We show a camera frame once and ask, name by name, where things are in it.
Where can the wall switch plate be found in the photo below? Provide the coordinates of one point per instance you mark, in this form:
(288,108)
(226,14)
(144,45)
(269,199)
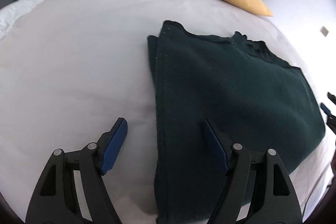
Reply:
(325,31)

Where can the dark green knit sweater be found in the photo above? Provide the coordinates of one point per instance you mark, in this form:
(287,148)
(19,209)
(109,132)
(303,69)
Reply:
(223,87)

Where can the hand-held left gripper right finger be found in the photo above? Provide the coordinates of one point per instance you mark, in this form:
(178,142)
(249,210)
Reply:
(215,145)

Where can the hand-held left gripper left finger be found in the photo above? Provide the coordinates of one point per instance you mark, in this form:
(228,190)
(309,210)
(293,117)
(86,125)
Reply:
(115,145)

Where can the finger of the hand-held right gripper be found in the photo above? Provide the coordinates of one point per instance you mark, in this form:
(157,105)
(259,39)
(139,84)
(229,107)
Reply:
(326,109)
(332,98)

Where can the white quilt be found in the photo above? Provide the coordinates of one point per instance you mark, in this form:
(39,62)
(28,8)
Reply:
(23,3)

